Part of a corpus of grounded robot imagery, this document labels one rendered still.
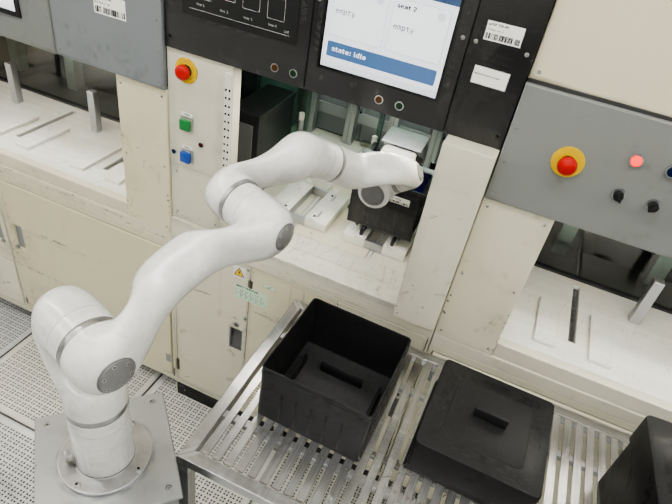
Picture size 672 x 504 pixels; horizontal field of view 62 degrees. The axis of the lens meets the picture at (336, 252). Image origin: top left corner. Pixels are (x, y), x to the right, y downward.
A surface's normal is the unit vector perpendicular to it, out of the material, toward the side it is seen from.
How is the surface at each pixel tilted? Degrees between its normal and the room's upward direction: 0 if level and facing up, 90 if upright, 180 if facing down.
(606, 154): 90
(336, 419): 90
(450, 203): 90
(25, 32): 90
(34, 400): 0
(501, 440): 0
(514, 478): 0
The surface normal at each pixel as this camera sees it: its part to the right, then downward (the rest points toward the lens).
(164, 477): 0.15, -0.79
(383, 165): 0.18, -0.18
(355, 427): -0.41, 0.51
